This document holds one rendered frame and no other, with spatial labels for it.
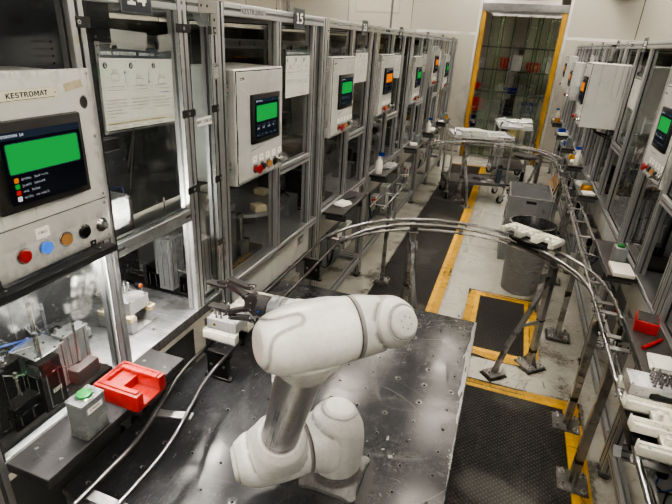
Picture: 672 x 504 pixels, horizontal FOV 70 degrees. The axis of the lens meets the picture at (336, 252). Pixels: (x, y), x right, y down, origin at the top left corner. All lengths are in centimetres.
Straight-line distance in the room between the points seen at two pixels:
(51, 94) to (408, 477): 146
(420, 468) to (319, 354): 90
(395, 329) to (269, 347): 24
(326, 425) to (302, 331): 60
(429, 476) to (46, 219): 133
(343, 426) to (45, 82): 115
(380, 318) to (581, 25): 880
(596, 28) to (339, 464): 871
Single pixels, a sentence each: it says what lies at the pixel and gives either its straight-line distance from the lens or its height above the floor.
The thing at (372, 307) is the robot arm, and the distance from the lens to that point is 95.
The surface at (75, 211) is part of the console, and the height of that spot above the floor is 148.
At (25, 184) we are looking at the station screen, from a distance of 130.
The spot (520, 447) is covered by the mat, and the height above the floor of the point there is 1.
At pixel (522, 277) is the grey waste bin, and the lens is 435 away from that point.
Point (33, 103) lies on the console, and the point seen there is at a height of 176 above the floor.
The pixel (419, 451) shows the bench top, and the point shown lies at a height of 68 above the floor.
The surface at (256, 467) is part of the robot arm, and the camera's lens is 142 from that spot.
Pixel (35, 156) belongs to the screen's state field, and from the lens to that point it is 131.
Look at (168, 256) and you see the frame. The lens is 208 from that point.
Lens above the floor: 193
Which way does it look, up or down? 24 degrees down
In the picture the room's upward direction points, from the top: 3 degrees clockwise
